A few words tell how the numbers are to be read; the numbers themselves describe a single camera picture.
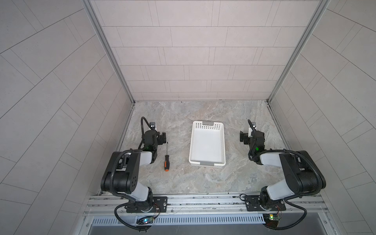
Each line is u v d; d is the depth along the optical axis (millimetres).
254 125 788
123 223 642
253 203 709
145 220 652
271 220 679
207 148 934
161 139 828
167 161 830
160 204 705
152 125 794
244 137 835
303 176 439
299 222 642
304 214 630
